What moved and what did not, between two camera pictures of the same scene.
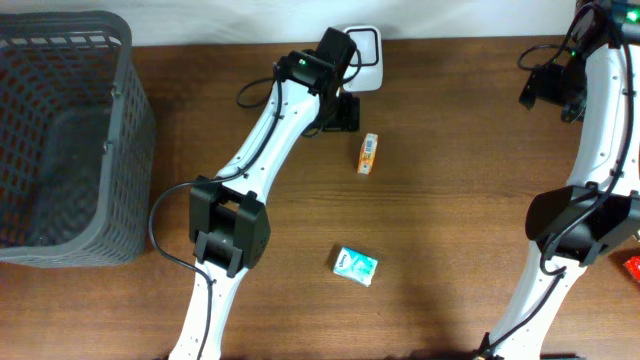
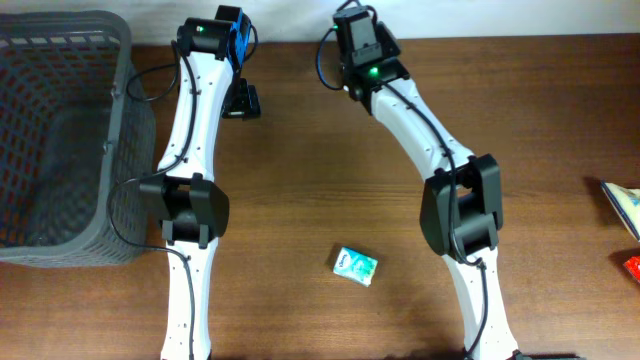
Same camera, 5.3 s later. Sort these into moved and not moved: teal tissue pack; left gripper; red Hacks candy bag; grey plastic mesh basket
Moved: left gripper
Not moved: red Hacks candy bag; grey plastic mesh basket; teal tissue pack
